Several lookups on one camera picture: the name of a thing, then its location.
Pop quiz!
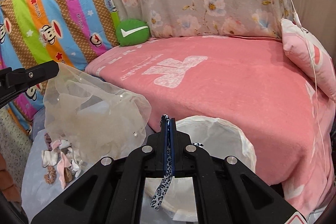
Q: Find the leopard print ribbon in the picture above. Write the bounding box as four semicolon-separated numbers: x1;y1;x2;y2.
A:
150;114;175;210

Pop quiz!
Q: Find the pink cloth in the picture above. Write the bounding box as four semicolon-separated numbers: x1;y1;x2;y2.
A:
51;140;73;189

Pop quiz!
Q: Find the beige dotted scrunchie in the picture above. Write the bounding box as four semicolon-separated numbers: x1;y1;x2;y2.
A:
44;166;57;185

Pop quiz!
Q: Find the white lined trash bin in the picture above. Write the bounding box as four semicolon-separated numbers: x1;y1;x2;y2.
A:
141;116;257;223

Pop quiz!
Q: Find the light blue tablecloth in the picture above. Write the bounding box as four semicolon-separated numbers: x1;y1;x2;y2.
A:
21;108;63;222

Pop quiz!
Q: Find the colourful monkey print quilt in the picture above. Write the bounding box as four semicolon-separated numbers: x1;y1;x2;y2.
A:
0;0;121;135

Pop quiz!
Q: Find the pink bed blanket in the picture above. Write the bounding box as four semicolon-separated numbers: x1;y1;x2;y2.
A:
85;36;335;215

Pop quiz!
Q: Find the green check mark cushion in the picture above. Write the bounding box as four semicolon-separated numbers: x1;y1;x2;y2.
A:
116;19;150;47

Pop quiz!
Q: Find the pink white pillow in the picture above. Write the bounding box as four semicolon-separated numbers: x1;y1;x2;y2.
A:
281;19;335;101

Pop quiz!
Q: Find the speckled grey wall covering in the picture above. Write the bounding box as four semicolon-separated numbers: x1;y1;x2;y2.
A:
1;107;32;191

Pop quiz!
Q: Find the white cable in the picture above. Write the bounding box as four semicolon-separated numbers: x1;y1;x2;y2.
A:
267;0;328;175

